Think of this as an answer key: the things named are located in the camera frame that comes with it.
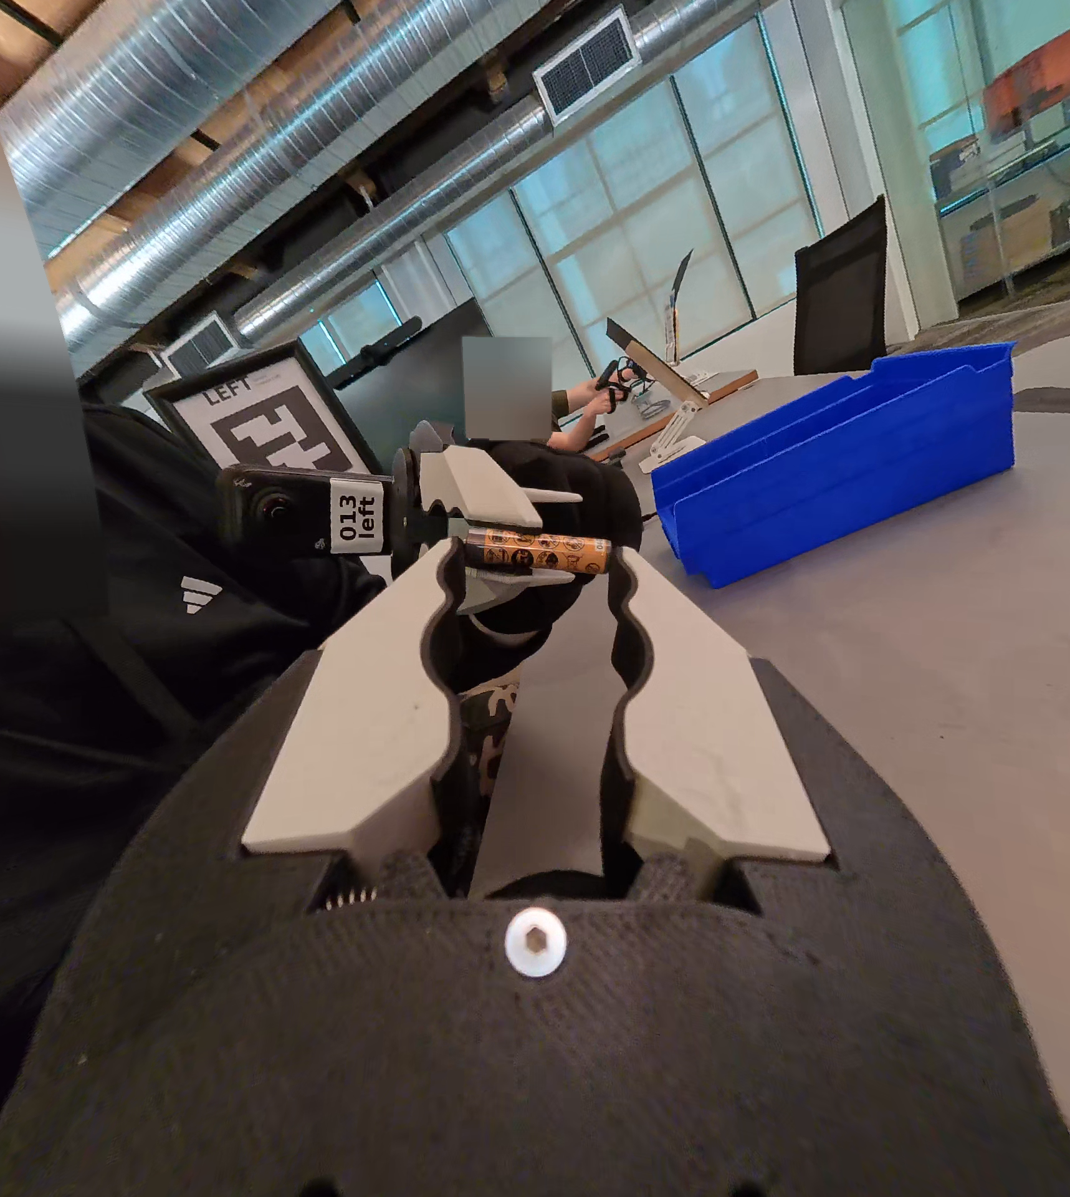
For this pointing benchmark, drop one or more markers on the blue plastic bin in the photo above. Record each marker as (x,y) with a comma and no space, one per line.
(835,468)

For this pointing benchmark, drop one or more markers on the large black monitor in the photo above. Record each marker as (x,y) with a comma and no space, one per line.
(414,383)

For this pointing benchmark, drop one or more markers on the white vent grille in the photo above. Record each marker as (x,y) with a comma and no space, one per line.
(587,62)
(200,345)

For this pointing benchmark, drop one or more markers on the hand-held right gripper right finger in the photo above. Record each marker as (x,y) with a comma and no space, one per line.
(722,748)

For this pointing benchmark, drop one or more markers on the orange 3D printer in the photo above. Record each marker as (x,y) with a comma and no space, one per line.
(1037,79)

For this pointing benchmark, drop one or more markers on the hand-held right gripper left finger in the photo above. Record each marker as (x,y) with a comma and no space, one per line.
(348,748)

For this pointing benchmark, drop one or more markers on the black video bar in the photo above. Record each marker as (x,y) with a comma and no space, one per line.
(371,355)

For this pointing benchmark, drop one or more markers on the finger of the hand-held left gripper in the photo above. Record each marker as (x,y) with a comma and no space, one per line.
(508,586)
(489,490)

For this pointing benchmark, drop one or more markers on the person's left hand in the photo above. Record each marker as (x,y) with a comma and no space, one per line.
(583,486)

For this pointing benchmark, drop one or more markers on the black office chair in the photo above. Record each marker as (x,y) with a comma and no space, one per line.
(842,289)

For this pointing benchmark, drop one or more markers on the person's left forearm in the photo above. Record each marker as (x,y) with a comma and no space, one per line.
(254,597)

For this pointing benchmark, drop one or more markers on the person's camouflage pants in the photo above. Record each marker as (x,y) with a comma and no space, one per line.
(483,748)

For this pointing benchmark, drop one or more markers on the silver ventilation duct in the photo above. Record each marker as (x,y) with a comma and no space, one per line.
(423,197)
(219,150)

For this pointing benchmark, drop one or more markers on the black framed tag sign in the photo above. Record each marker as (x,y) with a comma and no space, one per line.
(273,421)

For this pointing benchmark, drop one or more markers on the small brown battery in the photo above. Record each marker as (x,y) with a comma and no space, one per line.
(536,552)

